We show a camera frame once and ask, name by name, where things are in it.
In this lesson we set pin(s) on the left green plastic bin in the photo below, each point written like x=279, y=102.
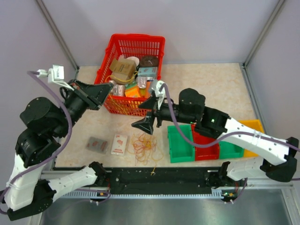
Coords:
x=179, y=150

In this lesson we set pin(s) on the orange bottle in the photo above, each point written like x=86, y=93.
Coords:
x=148, y=89

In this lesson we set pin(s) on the white tissue pack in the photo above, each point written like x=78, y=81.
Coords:
x=119, y=145

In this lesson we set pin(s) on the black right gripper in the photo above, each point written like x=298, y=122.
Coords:
x=149, y=104

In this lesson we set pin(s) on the pink wrapped snack pack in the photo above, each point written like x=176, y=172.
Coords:
x=118, y=89

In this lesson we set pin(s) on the right green plastic bin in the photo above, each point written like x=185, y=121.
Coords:
x=229, y=150

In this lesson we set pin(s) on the silver foil snack pack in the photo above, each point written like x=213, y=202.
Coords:
x=142, y=81

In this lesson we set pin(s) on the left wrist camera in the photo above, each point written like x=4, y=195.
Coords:
x=54, y=75

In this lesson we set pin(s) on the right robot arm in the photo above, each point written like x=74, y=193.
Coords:
x=276, y=157

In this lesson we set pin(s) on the red plastic shopping basket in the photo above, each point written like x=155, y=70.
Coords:
x=137, y=45

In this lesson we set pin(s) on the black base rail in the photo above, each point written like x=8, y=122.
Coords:
x=164, y=180

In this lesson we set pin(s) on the small brown cardboard box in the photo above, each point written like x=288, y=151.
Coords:
x=121, y=78

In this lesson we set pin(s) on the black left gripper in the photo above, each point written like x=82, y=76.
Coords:
x=94, y=94

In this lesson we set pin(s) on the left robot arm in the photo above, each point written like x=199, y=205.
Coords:
x=28, y=194

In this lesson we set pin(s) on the red plastic bin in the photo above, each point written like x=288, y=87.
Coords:
x=209, y=153

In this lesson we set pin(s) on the yellow plastic bin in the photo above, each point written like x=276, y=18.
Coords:
x=254, y=124

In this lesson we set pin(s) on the teal snack box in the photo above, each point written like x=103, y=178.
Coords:
x=147, y=71

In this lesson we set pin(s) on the orange yellow sticky notes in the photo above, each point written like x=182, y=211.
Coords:
x=132, y=91

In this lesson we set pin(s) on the white round plate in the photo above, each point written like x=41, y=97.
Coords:
x=132, y=58

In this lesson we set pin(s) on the green plastic bin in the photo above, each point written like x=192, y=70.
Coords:
x=229, y=150
x=179, y=150

